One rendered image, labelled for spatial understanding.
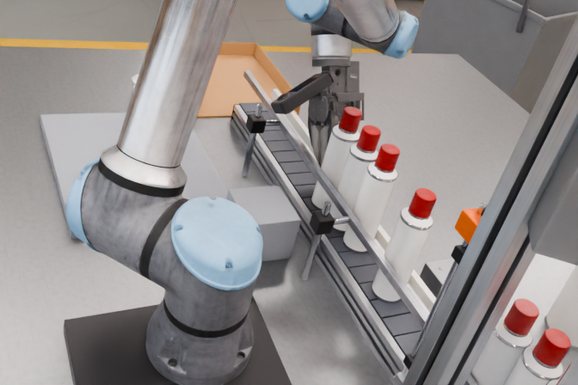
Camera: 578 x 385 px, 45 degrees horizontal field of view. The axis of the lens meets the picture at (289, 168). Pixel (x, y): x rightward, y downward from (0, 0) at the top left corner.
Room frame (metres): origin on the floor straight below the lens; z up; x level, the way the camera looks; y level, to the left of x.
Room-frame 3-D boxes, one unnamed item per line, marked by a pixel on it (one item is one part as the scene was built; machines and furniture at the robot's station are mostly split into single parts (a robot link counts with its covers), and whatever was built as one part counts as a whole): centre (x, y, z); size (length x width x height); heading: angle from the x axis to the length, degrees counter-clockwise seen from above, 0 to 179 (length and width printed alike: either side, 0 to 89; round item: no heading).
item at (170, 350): (0.69, 0.06, 0.91); 0.15 x 0.15 x 0.10
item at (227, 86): (1.54, 0.20, 0.85); 0.30 x 0.26 x 0.04; 32
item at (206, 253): (0.69, 0.07, 1.03); 0.13 x 0.12 x 0.14; 71
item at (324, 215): (0.94, -0.09, 0.91); 0.07 x 0.03 x 0.17; 122
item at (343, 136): (1.08, -0.08, 0.98); 0.05 x 0.05 x 0.20
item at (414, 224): (0.89, -0.21, 0.98); 0.05 x 0.05 x 0.20
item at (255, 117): (1.19, 0.07, 0.91); 0.07 x 0.03 x 0.17; 122
